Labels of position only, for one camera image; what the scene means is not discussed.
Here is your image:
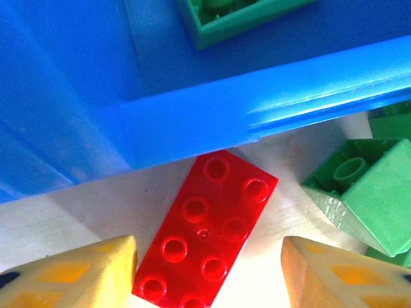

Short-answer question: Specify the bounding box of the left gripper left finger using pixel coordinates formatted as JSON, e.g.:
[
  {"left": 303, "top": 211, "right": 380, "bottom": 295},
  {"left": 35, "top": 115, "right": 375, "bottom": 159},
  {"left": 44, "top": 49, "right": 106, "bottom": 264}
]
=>
[{"left": 0, "top": 235, "right": 139, "bottom": 308}]

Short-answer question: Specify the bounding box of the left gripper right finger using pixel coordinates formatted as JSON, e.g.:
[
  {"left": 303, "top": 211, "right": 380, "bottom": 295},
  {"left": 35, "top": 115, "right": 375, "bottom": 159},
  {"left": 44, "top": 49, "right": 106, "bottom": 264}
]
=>
[{"left": 280, "top": 235, "right": 411, "bottom": 308}]

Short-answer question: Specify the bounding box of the green lego brick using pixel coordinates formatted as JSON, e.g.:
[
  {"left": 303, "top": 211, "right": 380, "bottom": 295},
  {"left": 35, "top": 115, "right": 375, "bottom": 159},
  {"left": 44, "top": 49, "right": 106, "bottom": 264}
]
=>
[
  {"left": 301, "top": 137, "right": 411, "bottom": 259},
  {"left": 367, "top": 101, "right": 411, "bottom": 142},
  {"left": 175, "top": 0, "right": 319, "bottom": 51}
]

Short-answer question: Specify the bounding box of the red lego brick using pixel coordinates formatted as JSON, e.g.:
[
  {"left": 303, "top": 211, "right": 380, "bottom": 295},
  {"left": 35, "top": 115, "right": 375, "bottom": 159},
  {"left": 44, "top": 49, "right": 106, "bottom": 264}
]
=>
[{"left": 132, "top": 149, "right": 279, "bottom": 308}]

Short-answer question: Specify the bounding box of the blue three-compartment bin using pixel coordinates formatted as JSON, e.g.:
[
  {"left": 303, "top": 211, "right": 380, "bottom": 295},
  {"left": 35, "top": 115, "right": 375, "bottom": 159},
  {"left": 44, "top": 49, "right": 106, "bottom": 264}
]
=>
[{"left": 0, "top": 0, "right": 411, "bottom": 205}]

